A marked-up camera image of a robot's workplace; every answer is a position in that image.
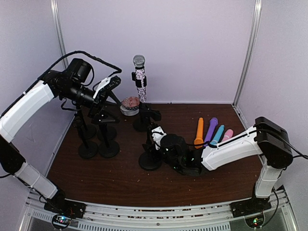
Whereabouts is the pink microphone's black stand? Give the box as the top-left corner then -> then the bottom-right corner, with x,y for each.
138,103 -> 163,172

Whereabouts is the orange microphone's black stand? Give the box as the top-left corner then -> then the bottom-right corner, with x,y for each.
98,135 -> 120,158

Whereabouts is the right aluminium frame post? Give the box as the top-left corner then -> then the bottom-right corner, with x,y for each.
232,0 -> 262,108

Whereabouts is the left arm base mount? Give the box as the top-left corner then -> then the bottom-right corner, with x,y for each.
44,200 -> 86,230

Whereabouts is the aluminium frame post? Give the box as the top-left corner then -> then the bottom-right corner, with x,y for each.
50,0 -> 66,56
232,0 -> 262,108

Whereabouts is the purple microphone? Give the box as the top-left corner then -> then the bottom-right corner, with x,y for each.
204,117 -> 218,147

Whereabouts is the rhinestone microphone's black stand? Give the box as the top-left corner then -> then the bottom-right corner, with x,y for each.
130,71 -> 153,132

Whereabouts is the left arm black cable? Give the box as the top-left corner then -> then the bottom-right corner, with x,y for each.
21,50 -> 122,97

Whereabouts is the pink microphone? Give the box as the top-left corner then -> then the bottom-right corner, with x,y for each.
221,129 -> 233,142

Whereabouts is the front aluminium rail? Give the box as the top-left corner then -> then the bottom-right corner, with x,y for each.
24,185 -> 296,231

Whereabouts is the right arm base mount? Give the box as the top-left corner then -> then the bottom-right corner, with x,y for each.
230,198 -> 271,228

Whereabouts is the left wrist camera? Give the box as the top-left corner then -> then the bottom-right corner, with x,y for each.
93,76 -> 121,99

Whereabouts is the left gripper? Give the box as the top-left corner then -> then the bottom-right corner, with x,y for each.
61,81 -> 122,124

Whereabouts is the silver rhinestone microphone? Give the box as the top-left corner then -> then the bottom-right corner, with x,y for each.
132,55 -> 147,103

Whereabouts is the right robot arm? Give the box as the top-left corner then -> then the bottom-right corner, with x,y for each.
139,116 -> 293,213

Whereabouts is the blue microphone's black stand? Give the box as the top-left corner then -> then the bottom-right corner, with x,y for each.
97,124 -> 117,141

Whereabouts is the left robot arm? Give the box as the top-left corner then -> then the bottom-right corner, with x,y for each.
0,58 -> 121,214

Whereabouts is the left aluminium frame post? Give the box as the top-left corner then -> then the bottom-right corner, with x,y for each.
50,0 -> 66,56

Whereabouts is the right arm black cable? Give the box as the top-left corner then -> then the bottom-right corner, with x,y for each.
255,122 -> 308,227

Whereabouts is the blue microphone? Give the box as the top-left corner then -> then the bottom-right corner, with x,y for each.
209,125 -> 225,145

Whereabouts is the orange microphone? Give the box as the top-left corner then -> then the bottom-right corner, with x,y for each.
193,117 -> 204,149

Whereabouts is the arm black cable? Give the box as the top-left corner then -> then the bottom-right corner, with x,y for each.
255,122 -> 308,227
21,50 -> 122,97

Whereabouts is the purple microphone's black stand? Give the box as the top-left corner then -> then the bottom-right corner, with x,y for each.
73,107 -> 97,140

